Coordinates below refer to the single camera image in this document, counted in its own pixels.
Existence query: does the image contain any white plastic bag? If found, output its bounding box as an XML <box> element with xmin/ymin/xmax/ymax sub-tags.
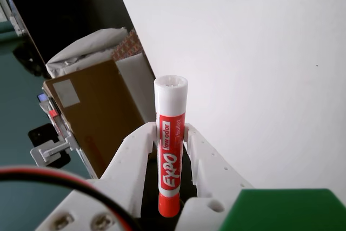
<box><xmin>45</xmin><ymin>27</ymin><xmax>128</xmax><ymax>78</ymax></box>

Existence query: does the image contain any red patterned box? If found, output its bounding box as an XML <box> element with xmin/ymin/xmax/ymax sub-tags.
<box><xmin>111</xmin><ymin>29</ymin><xmax>144</xmax><ymax>62</ymax></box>

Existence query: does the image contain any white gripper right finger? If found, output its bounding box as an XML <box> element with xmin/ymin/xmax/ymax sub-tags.
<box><xmin>175</xmin><ymin>122</ymin><xmax>256</xmax><ymax>231</ymax></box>

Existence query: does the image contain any brown cardboard box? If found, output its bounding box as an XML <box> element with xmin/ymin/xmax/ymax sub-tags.
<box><xmin>43</xmin><ymin>59</ymin><xmax>147</xmax><ymax>179</ymax></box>

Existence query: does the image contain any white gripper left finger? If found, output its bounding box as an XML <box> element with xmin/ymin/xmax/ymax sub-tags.
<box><xmin>35</xmin><ymin>121</ymin><xmax>159</xmax><ymax>231</ymax></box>

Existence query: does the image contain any white plastic clamp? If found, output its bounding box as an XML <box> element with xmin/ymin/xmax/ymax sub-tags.
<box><xmin>30</xmin><ymin>130</ymin><xmax>75</xmax><ymax>167</ymax></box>

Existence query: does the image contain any red and black servo wire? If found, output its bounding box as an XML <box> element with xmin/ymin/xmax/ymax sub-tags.
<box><xmin>0</xmin><ymin>165</ymin><xmax>141</xmax><ymax>231</ymax></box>

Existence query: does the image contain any red Expo marker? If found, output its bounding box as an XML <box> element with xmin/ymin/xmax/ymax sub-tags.
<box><xmin>154</xmin><ymin>75</ymin><xmax>189</xmax><ymax>217</ymax></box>

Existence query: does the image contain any white foam board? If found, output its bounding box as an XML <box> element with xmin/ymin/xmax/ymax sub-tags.
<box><xmin>116</xmin><ymin>53</ymin><xmax>157</xmax><ymax>123</ymax></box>

